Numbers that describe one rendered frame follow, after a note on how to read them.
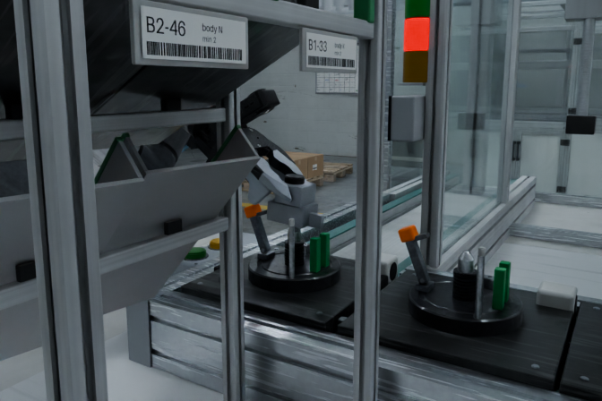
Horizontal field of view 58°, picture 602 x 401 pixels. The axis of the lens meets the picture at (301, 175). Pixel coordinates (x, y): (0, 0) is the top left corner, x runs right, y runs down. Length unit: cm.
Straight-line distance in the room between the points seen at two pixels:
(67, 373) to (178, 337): 52
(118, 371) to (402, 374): 42
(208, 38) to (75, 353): 17
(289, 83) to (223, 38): 988
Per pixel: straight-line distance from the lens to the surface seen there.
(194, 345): 77
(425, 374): 61
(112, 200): 43
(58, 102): 24
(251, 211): 84
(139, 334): 84
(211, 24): 31
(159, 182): 48
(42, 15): 24
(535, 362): 65
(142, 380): 82
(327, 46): 42
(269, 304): 74
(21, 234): 42
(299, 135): 1012
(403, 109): 85
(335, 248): 115
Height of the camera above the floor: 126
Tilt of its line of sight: 9 degrees down
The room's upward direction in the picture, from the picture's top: straight up
